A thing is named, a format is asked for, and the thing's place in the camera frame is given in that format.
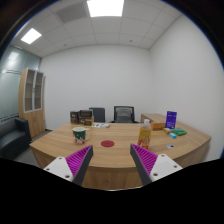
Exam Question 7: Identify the upright purple box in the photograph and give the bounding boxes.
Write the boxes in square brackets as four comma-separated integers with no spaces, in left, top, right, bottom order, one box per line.
[164,110,178,130]

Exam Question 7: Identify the wide dark brown box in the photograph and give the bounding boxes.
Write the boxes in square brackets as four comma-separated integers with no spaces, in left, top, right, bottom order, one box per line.
[78,109,94,118]

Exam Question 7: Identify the wooden shelf cabinet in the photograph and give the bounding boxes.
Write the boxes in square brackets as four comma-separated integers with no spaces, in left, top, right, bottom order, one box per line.
[18,67,46,139]

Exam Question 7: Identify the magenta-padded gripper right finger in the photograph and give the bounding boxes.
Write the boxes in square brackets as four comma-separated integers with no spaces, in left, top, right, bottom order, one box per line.
[129,143,184,187]

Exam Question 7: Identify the small dark brown box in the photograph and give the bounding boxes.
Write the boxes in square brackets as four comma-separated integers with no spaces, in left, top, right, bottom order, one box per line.
[69,110,80,125]

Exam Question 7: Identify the yellow-labelled drink bottle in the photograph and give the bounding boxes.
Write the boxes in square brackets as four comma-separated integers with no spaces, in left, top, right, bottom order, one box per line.
[137,118,153,150]

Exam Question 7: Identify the green and white mug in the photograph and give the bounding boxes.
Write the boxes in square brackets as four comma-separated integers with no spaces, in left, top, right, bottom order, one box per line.
[72,126,92,145]

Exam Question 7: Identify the flat green box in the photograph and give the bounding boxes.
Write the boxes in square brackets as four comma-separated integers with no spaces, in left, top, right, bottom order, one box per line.
[171,127,188,137]

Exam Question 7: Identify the black mesh office chair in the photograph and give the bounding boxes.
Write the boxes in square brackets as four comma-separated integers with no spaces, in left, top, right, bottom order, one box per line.
[109,105,139,124]

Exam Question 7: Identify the rectangular ceiling light panel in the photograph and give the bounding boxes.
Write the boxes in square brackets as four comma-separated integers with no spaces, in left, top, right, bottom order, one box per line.
[86,0,125,18]
[20,27,43,45]

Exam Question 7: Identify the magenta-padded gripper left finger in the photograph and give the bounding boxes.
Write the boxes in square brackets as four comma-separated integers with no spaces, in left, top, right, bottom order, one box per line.
[43,144,95,187]

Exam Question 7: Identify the orange-brown box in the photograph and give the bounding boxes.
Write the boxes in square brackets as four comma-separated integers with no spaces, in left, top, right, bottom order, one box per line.
[150,121,167,131]

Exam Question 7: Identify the grey ceiling air vent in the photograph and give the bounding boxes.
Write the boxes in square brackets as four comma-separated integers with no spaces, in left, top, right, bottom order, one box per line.
[55,1,88,24]

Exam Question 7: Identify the flat round red coaster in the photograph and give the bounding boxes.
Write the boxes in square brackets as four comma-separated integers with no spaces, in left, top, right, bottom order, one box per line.
[100,139,116,148]

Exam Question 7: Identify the black leather sofa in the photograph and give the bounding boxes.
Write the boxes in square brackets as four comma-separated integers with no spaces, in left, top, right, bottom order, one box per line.
[0,117,33,160]

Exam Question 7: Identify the brown cardboard box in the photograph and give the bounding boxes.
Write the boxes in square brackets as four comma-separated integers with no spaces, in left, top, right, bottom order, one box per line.
[79,116,95,127]

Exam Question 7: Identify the white and green booklet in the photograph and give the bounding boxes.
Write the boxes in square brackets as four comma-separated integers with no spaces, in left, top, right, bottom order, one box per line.
[92,122,111,129]

